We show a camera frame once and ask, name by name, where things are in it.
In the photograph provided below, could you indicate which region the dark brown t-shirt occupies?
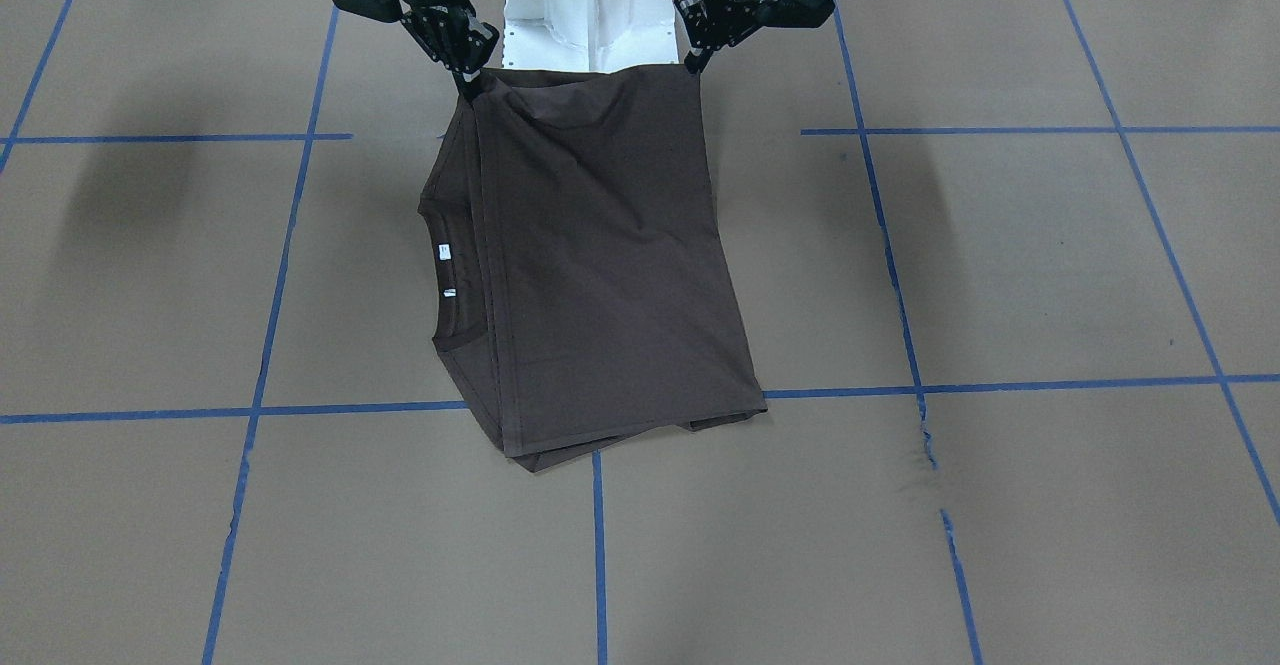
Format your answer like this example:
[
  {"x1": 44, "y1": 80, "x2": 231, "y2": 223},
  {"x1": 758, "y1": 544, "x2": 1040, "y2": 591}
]
[{"x1": 419, "y1": 64, "x2": 767, "y2": 473}]

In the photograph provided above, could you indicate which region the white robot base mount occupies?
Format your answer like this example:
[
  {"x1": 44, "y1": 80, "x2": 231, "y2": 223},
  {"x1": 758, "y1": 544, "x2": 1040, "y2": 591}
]
[{"x1": 500, "y1": 0, "x2": 678, "y2": 73}]

